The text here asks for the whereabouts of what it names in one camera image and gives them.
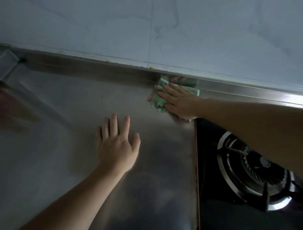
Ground steel gas burner ring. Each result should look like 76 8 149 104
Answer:
217 131 294 212

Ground black glass gas stove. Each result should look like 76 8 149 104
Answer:
195 118 303 230

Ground person's right hand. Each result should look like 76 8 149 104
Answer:
158 83 203 120

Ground green cleaning cloth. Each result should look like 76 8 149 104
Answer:
147 77 200 114

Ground person's left hand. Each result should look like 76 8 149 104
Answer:
96 113 141 174

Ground person's right forearm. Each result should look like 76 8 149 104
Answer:
200 97 303 179

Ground stainless steel backsplash ledge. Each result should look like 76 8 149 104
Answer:
0 45 303 107

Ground person's left forearm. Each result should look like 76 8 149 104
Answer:
20 163 126 230

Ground black pan support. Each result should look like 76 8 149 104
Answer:
225 145 303 212

